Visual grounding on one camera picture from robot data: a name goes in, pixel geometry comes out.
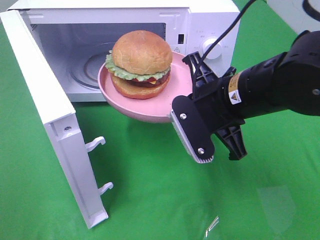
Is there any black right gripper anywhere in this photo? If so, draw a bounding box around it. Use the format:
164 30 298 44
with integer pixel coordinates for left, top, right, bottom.
182 51 320 161

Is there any pink round plate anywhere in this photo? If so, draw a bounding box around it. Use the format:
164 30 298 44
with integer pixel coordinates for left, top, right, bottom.
97 52 192 123

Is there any burger with brown bun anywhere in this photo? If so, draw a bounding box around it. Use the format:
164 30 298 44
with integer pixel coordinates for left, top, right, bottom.
105 30 173 100

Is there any white microwave door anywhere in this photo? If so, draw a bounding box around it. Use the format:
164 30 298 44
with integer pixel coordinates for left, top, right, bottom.
0 10 113 229

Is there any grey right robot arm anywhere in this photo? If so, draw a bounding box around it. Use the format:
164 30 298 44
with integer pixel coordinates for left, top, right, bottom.
171 30 320 164

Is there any upper white microwave knob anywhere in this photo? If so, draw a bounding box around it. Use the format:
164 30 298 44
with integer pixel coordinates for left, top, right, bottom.
202 37 223 60

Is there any clear tape patch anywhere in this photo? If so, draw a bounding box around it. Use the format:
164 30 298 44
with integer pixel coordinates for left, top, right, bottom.
182 200 220 240
257 185 296 233

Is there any clear tape patch right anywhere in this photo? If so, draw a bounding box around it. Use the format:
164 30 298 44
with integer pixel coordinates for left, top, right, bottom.
257 185 296 233

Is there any glass microwave turntable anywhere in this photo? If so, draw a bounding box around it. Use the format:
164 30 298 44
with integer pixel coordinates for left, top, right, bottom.
68 42 115 89

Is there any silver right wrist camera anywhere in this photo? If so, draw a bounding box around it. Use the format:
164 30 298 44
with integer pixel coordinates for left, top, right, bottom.
170 95 215 164

